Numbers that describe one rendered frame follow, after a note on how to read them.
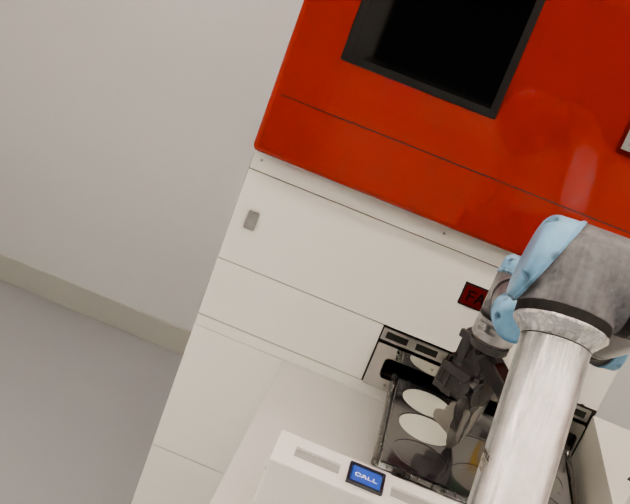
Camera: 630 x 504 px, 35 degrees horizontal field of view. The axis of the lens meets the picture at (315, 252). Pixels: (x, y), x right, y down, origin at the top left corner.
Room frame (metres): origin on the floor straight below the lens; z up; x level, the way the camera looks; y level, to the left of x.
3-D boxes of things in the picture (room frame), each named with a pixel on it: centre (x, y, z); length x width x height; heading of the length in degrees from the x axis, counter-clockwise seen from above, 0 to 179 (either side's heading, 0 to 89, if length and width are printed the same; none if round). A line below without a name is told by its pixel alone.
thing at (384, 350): (1.86, -0.40, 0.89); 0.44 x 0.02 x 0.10; 87
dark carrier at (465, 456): (1.65, -0.41, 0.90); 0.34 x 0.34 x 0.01; 87
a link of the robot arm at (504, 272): (1.63, -0.34, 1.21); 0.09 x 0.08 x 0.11; 177
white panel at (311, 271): (1.89, -0.23, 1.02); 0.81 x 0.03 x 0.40; 87
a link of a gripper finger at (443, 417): (1.62, -0.32, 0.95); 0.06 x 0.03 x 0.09; 54
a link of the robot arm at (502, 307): (1.53, -0.35, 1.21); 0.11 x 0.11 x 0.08; 87
